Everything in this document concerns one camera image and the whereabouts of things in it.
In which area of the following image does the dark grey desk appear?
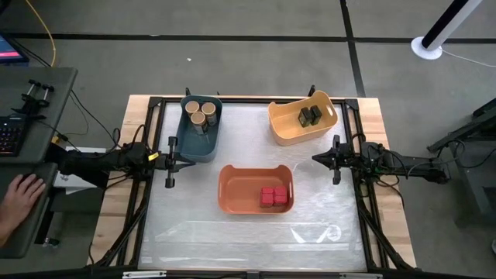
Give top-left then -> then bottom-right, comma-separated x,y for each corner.
0,66 -> 79,260

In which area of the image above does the teal plastic bin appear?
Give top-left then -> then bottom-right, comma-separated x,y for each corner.
175,95 -> 224,164

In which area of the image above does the desk monitor screen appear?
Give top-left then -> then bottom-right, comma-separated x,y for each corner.
0,33 -> 30,65

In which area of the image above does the clear plastic table cover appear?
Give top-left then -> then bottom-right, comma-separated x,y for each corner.
138,101 -> 368,271

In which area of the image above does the wooden lid spice jar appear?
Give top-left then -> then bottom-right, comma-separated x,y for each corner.
190,110 -> 208,136
201,101 -> 219,127
184,99 -> 201,116

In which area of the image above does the person's hand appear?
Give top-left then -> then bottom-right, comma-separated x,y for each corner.
0,173 -> 47,229

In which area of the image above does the yellow plastic bin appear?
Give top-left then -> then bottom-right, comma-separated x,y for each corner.
267,90 -> 339,147

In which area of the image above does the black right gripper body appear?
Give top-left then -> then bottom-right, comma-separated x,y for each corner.
332,133 -> 364,186

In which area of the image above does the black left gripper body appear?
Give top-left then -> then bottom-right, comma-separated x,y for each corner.
154,135 -> 178,190

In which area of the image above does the black desk clamp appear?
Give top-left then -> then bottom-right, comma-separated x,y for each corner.
11,79 -> 56,117

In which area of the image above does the white box with logo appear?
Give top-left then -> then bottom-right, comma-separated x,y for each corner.
53,146 -> 109,195

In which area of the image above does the yellow cable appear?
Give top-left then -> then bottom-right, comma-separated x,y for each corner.
24,0 -> 57,67

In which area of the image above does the white tower fan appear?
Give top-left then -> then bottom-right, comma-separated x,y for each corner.
410,0 -> 485,61

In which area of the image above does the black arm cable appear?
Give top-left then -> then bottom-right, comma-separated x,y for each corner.
111,123 -> 148,150
445,138 -> 468,166

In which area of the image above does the backlit black keyboard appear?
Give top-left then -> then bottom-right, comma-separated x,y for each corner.
0,115 -> 26,158

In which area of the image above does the dark metal stand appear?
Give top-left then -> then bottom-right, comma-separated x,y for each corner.
427,96 -> 496,226

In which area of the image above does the black metal table frame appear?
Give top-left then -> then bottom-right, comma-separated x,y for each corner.
87,85 -> 418,273

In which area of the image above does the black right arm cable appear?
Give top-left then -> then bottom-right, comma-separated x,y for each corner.
445,138 -> 468,166

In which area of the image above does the black desk leg with caster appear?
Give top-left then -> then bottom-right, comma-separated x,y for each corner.
33,189 -> 67,249

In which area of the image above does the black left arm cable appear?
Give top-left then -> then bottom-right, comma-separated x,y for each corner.
111,123 -> 148,150

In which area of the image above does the person's forearm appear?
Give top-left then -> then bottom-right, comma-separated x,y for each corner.
0,216 -> 19,249

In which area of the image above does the thin black desk cable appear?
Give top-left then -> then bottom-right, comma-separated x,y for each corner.
69,89 -> 117,144

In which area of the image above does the white fan cable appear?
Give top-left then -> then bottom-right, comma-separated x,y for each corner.
441,49 -> 496,69

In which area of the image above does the orange plastic bin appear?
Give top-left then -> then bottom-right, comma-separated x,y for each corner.
217,164 -> 295,215

